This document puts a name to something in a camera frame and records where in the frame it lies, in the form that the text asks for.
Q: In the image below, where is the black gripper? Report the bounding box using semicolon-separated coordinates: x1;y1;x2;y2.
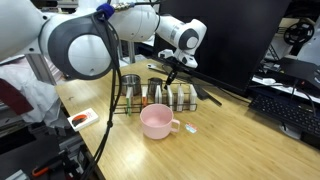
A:
163;63;183;91

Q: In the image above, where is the white book orange print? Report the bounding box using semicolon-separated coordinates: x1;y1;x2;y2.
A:
141;85;149;108

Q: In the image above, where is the white book green print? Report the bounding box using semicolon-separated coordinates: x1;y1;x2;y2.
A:
125;86;134;117

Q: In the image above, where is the white abc book red circle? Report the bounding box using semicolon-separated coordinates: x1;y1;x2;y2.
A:
66;107;100;132

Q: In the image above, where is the round silver tin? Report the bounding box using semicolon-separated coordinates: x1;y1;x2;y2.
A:
120;73;142;97

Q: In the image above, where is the pink plastic cup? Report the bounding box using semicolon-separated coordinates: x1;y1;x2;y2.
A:
139;103;181;140

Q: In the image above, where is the black monitor stand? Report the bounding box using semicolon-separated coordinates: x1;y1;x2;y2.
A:
146;54;224;108

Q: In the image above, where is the small shiny candy wrapper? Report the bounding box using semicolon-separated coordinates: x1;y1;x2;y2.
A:
184;121;198;135

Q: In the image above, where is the black computer monitor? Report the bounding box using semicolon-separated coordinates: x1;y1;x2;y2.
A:
153;0;292;95

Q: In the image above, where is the black keyboard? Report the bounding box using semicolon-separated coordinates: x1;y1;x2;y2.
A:
248;94;320;138

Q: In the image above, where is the white round base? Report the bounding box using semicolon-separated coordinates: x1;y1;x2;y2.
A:
279;123;303;140

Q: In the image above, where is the white plastic sheet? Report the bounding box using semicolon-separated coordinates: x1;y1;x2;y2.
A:
0;58;65;129

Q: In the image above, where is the black filament spool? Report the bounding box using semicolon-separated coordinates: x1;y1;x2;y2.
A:
283;20;316;46

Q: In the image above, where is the dark red cloth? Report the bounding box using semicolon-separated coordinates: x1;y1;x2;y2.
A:
0;78;34;116

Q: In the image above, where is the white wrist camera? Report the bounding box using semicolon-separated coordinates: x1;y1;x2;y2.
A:
157;48;175;60

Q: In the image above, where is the black wire book rack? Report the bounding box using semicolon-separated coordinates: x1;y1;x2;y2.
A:
113;83;199;116

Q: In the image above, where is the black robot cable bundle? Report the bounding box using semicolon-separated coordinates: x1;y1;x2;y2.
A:
79;11;124;180

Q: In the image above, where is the blue cable strap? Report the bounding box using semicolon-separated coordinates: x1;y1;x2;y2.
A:
95;3;116;20

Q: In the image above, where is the orange handled clamp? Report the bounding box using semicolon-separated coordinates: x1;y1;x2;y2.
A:
31;165;52;178

